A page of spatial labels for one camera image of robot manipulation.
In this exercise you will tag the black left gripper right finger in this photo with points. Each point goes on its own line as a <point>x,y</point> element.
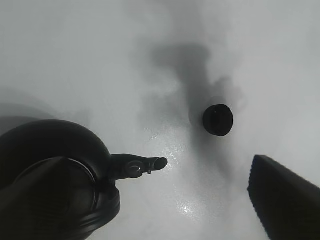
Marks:
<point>287,205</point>

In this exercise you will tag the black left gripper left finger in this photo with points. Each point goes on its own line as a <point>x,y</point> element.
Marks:
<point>33,207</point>

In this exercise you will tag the black round teapot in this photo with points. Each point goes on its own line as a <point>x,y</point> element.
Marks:
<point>89,172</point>

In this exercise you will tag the small black teacup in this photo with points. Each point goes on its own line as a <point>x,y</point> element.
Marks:
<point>218,120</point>

